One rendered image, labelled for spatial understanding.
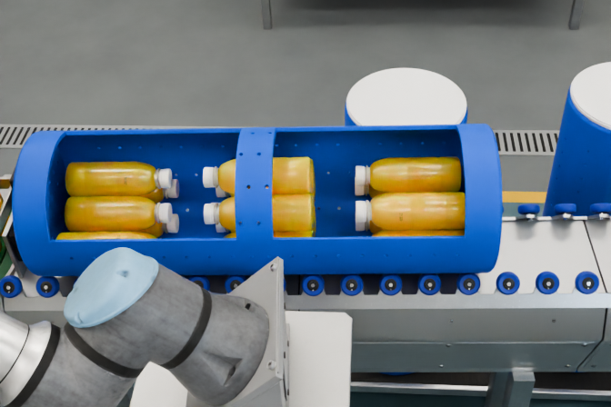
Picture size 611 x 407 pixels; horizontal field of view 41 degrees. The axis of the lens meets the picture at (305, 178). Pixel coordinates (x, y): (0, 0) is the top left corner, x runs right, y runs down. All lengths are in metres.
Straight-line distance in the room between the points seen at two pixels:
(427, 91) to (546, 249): 0.47
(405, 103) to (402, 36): 2.20
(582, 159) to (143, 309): 1.25
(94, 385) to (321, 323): 0.40
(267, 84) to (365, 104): 1.91
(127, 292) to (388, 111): 1.02
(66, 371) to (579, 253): 1.09
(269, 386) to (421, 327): 0.65
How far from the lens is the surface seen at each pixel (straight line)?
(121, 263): 1.05
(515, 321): 1.70
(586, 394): 2.54
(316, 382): 1.25
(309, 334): 1.31
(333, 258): 1.50
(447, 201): 1.53
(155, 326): 1.05
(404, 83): 1.99
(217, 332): 1.09
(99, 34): 4.35
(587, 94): 2.02
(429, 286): 1.62
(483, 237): 1.49
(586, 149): 2.00
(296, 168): 1.52
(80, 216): 1.66
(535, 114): 3.67
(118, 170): 1.65
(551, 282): 1.66
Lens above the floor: 2.19
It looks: 42 degrees down
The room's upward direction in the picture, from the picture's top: 3 degrees counter-clockwise
